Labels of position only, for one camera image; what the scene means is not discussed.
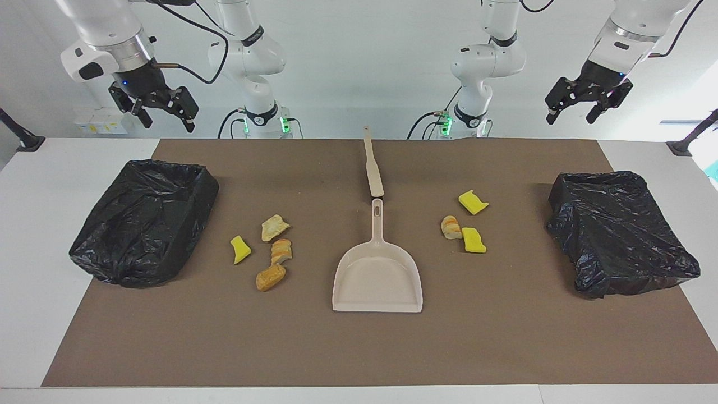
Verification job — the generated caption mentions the small yellow sponge piece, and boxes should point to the small yellow sponge piece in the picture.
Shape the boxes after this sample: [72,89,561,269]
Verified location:
[230,235,252,265]

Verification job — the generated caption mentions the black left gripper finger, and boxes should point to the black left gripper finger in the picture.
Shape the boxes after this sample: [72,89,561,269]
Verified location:
[545,77,579,126]
[586,83,633,125]

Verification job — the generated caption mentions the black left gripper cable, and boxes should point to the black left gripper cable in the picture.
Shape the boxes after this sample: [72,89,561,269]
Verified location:
[648,0,705,58]

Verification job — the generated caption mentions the yellow green sponge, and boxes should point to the yellow green sponge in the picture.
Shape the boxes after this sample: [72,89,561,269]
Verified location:
[462,227,487,254]
[458,190,490,215]

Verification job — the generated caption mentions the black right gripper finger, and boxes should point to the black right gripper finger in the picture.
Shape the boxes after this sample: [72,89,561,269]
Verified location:
[167,86,200,134]
[108,82,154,129]

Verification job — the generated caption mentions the pale toast bread piece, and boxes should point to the pale toast bread piece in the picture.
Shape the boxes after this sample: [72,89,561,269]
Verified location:
[261,214,291,242]

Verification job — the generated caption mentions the beige plastic dustpan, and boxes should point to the beige plastic dustpan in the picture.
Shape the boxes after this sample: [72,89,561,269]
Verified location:
[332,198,424,313]

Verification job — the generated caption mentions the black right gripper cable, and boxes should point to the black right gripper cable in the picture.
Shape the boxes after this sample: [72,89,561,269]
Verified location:
[147,0,229,85]

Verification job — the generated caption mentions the black arm base cable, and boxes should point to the black arm base cable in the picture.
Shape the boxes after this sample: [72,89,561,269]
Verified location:
[407,87,463,139]
[218,109,247,139]

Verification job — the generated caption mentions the brown table mat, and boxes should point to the brown table mat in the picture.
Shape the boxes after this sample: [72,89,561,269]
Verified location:
[41,139,718,388]

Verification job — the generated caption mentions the black camera stand clamp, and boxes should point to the black camera stand clamp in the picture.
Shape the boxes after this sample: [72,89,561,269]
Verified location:
[666,109,718,157]
[0,108,45,153]

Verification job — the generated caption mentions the brown bread roll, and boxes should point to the brown bread roll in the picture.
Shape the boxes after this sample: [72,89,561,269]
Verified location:
[256,264,287,292]

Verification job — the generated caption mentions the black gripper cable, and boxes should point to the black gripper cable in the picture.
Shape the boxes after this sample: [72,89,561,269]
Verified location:
[648,0,705,58]
[147,0,229,85]

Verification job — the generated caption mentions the striped orange croissant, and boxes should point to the striped orange croissant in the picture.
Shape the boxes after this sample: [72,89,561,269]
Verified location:
[271,238,293,266]

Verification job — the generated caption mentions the beige hand brush black bristles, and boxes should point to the beige hand brush black bristles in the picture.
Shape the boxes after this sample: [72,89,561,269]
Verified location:
[363,126,384,198]

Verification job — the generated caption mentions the black bag lined bin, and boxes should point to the black bag lined bin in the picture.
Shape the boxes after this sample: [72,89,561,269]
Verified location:
[68,159,220,289]
[546,171,702,299]

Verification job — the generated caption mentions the black left arm base cable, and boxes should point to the black left arm base cable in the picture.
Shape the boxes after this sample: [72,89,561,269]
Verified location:
[407,87,463,139]

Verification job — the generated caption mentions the black right arm base cable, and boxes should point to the black right arm base cable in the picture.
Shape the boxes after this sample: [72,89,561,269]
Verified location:
[218,109,247,139]

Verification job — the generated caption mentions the white wall box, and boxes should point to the white wall box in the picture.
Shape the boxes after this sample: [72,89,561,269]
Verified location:
[75,108,128,135]

